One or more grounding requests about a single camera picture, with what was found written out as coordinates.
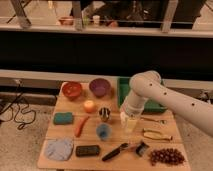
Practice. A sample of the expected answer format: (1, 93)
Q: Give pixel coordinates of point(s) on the thin metal utensil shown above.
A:
(154, 120)

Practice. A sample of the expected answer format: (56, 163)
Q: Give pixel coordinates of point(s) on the red bowl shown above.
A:
(72, 90)

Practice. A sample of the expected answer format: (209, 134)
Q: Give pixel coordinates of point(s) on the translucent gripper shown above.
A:
(128, 123)

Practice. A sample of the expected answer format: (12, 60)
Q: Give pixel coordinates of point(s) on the yellow orange apple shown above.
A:
(89, 106)

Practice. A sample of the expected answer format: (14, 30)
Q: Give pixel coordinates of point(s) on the purple bowl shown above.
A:
(99, 87)

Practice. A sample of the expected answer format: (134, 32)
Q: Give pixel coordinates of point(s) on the bunch of dark grapes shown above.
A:
(169, 156)

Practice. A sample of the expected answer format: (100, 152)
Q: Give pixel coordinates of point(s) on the blue grey cloth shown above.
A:
(59, 149)

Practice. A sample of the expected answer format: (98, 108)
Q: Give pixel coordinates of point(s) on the teal sponge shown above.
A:
(63, 118)

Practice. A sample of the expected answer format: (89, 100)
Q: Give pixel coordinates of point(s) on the white cup on shelf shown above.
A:
(96, 20)

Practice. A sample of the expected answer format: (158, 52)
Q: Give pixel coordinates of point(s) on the blue plastic cup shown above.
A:
(103, 131)

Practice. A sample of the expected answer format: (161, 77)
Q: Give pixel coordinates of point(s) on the green plastic tray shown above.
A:
(123, 89)

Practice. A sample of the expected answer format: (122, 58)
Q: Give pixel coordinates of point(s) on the orange carrot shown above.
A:
(79, 126)

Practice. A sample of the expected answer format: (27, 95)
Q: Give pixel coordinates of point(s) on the dark green sponge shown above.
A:
(89, 150)

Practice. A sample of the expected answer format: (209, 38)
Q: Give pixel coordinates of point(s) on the yellow banana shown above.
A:
(156, 135)

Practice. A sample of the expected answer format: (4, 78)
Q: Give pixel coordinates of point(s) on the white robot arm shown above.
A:
(147, 85)

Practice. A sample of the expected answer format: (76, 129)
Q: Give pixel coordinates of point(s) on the black handled peeler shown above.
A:
(115, 152)

